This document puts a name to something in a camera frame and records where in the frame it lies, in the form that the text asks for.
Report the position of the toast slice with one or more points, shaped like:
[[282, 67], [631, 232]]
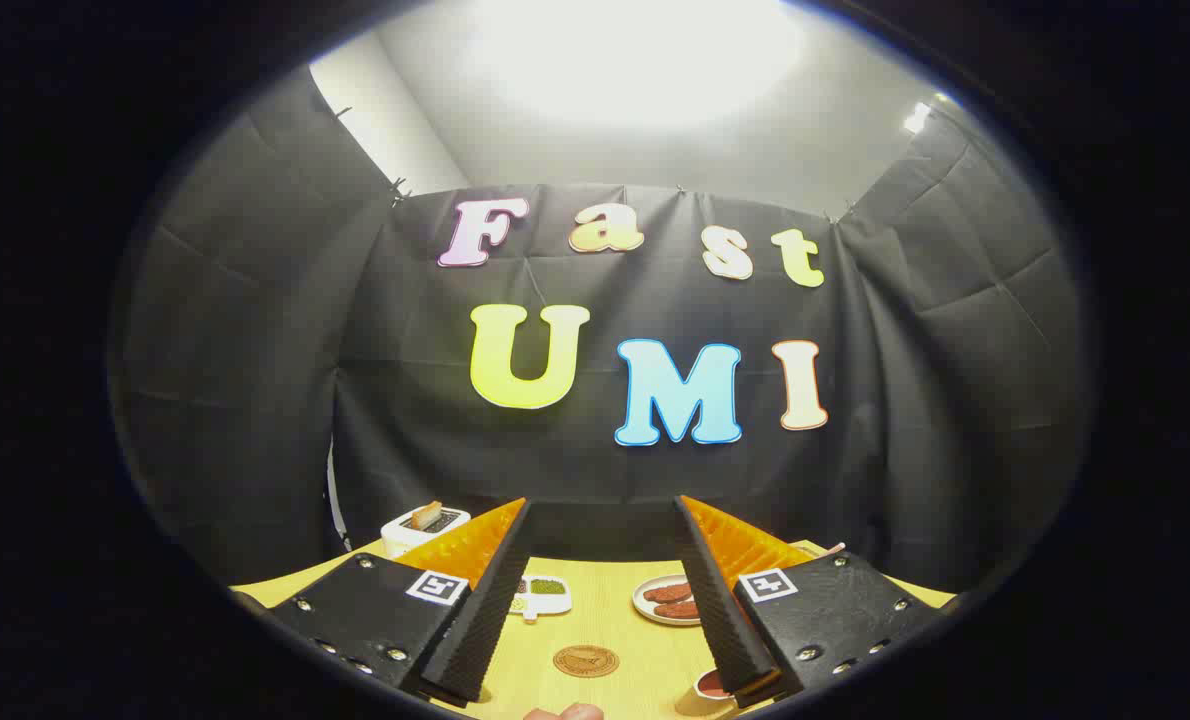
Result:
[[426, 514]]

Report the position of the round cork coaster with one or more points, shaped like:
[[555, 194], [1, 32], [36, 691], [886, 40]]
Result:
[[586, 661]]

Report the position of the reddish meat slice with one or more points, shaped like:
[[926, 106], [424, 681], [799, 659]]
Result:
[[677, 610], [667, 593]]

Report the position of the white toaster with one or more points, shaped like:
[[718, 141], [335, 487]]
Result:
[[400, 537]]

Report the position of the white round plate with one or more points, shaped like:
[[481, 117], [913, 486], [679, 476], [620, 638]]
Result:
[[645, 606]]

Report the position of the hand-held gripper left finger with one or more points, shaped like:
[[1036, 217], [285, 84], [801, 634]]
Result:
[[475, 620]]

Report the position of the white divided dish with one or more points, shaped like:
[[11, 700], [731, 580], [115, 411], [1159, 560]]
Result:
[[551, 602]]

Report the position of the black backdrop cloth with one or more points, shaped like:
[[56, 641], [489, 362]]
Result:
[[405, 400]]

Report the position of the wooden table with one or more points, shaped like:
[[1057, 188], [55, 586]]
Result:
[[605, 620]]

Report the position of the pile of green beans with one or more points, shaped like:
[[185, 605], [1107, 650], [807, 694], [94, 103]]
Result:
[[548, 587]]

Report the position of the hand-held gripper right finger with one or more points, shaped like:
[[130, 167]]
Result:
[[720, 610]]

